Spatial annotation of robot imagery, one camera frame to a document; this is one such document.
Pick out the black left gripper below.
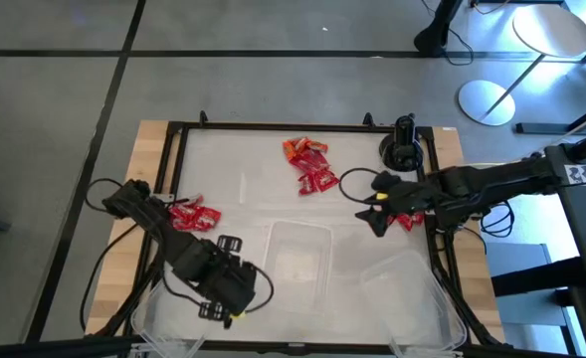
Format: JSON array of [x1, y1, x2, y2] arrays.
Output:
[[180, 234, 258, 329]]

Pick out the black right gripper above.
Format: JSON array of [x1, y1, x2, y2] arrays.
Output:
[[354, 171, 441, 239]]

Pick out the clear plastic bin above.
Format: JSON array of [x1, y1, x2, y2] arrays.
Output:
[[130, 280, 209, 358], [360, 250, 469, 358], [261, 220, 334, 332]]

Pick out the black round-base stand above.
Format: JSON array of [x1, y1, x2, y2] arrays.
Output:
[[378, 113, 424, 174]]

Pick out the black desk leg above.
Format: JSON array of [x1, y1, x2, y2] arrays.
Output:
[[514, 96, 586, 136]]

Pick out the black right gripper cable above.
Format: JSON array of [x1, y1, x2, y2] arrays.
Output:
[[337, 167, 381, 207]]

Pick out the black aluminium table frame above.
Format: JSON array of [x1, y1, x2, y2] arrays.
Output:
[[0, 111, 586, 358]]

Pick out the coiled black floor cable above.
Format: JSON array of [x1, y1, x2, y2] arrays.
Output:
[[480, 198, 516, 240]]

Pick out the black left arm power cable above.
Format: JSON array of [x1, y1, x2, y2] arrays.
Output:
[[79, 222, 142, 333]]

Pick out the thin black floor cable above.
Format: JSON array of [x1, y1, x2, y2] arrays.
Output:
[[441, 24, 476, 68]]

